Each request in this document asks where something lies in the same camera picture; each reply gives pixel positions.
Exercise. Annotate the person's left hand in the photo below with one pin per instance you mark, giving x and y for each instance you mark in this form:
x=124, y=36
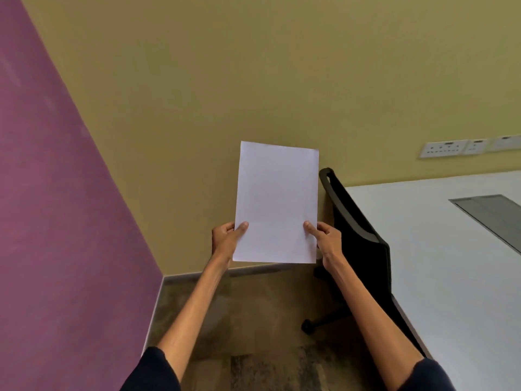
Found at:
x=223, y=239

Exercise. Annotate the white wall socket plate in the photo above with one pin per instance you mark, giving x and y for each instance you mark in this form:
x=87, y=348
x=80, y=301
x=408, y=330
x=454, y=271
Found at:
x=504, y=143

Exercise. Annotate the white table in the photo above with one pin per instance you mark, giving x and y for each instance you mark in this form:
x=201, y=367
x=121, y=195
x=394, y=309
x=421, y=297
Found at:
x=451, y=280

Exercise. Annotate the person's right forearm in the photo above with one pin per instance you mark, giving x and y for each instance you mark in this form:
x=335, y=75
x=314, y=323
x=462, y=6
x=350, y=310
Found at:
x=368, y=317

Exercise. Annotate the person's left forearm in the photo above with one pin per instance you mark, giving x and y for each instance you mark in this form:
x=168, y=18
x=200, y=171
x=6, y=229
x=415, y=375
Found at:
x=193, y=305

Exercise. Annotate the black office chair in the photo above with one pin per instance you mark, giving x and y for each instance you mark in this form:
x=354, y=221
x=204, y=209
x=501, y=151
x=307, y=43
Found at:
x=362, y=260

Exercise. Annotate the dark blue left sleeve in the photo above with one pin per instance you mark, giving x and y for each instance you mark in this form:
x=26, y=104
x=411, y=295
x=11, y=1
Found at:
x=151, y=372

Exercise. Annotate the dark blue right sleeve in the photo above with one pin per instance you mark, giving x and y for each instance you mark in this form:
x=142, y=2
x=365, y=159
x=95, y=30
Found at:
x=427, y=376

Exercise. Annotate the person's left thumb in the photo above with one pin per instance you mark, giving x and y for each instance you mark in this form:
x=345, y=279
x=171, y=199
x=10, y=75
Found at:
x=241, y=231

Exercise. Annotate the wide white wall socket panel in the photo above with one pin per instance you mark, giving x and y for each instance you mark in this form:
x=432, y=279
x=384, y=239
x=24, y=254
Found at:
x=444, y=148

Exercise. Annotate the white paper sheet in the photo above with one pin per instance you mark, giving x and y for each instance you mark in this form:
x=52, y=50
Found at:
x=276, y=203

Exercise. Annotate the person's right hand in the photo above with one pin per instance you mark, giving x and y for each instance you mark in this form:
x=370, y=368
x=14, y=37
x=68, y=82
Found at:
x=329, y=244

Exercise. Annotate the person's right thumb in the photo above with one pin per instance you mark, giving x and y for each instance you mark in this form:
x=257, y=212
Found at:
x=311, y=229

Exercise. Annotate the small white wall socket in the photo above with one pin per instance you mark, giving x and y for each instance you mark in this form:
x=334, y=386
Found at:
x=476, y=146

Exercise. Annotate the dark blue sleeve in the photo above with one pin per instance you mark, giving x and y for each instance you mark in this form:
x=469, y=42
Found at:
x=427, y=376
x=151, y=372

